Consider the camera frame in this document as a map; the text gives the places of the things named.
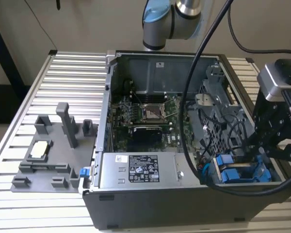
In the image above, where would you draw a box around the green motherboard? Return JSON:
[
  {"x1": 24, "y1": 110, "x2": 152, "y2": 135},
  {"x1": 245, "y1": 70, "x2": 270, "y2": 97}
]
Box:
[{"x1": 111, "y1": 94, "x2": 202, "y2": 153}]

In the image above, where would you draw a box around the CPU socket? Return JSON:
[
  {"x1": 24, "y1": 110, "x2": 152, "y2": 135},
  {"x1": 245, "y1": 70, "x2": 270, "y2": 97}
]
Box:
[{"x1": 139, "y1": 101, "x2": 172, "y2": 122}]

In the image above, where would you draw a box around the thick black cable hose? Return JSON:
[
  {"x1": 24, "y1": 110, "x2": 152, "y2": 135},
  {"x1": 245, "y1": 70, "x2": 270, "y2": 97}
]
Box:
[{"x1": 179, "y1": 0, "x2": 291, "y2": 197}]

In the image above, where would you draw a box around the grey parts rack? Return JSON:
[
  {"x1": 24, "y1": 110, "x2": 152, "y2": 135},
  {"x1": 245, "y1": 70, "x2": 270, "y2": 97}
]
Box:
[{"x1": 11, "y1": 101, "x2": 99, "y2": 194}]

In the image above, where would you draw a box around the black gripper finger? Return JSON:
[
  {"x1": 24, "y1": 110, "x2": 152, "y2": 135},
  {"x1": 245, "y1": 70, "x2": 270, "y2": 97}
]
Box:
[
  {"x1": 239, "y1": 134, "x2": 266, "y2": 163},
  {"x1": 265, "y1": 144, "x2": 291, "y2": 161}
]

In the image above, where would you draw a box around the silver CPU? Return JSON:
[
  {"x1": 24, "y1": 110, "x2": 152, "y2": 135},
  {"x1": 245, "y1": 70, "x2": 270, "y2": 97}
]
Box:
[{"x1": 30, "y1": 142, "x2": 49, "y2": 157}]

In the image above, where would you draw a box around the silver power supply unit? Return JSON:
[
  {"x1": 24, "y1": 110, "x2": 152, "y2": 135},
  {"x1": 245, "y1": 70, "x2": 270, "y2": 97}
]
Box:
[{"x1": 98, "y1": 152, "x2": 201, "y2": 189}]

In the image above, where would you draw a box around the black graphics card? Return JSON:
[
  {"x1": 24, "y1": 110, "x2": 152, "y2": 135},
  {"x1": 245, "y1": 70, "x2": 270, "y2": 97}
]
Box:
[{"x1": 130, "y1": 125, "x2": 172, "y2": 146}]

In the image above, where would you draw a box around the blue disk carrier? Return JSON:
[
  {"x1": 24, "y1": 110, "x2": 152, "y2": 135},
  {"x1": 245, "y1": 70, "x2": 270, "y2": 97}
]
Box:
[{"x1": 222, "y1": 167, "x2": 273, "y2": 184}]

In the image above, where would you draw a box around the thin black cable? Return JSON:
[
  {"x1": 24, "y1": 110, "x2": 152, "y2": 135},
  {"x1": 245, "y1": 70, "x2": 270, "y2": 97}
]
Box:
[{"x1": 227, "y1": 4, "x2": 291, "y2": 58}]

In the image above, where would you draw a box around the black open PC case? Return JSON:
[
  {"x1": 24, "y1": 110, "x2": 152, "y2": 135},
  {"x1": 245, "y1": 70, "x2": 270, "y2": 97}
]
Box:
[{"x1": 82, "y1": 50, "x2": 291, "y2": 230}]

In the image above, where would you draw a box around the metal disk bay cage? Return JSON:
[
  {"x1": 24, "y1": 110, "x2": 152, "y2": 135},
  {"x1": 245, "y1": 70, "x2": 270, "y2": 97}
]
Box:
[{"x1": 195, "y1": 64, "x2": 282, "y2": 185}]

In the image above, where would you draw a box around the black desk frame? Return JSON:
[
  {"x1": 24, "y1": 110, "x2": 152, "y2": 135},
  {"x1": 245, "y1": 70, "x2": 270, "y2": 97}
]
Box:
[{"x1": 0, "y1": 12, "x2": 32, "y2": 123}]

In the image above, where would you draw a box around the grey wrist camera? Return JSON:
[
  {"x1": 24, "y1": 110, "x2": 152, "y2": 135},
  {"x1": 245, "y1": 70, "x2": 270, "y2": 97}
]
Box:
[{"x1": 257, "y1": 59, "x2": 291, "y2": 102}]

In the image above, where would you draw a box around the blue wire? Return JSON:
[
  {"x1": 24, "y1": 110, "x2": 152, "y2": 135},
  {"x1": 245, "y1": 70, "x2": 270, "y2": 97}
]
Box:
[{"x1": 198, "y1": 162, "x2": 211, "y2": 183}]

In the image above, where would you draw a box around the hard disk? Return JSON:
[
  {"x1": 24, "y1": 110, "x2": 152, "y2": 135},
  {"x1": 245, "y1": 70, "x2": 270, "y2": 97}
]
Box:
[{"x1": 214, "y1": 154, "x2": 267, "y2": 171}]

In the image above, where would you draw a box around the blue case latch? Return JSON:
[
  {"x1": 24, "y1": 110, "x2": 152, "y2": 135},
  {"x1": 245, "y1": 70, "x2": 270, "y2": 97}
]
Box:
[{"x1": 79, "y1": 167, "x2": 91, "y2": 181}]

